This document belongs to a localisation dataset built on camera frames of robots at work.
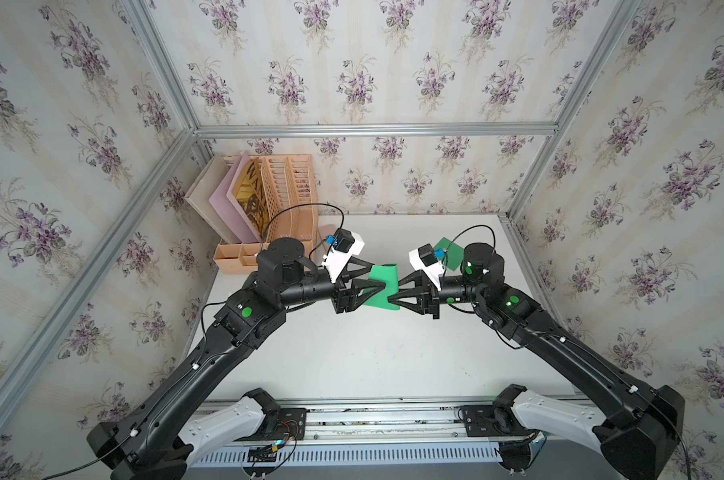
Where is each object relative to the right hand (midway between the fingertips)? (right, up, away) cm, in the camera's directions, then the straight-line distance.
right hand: (395, 294), depth 62 cm
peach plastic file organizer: (-36, +31, +52) cm, 71 cm away
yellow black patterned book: (-45, +27, +35) cm, 63 cm away
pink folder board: (-48, +21, +25) cm, 59 cm away
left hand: (-3, +4, -6) cm, 8 cm away
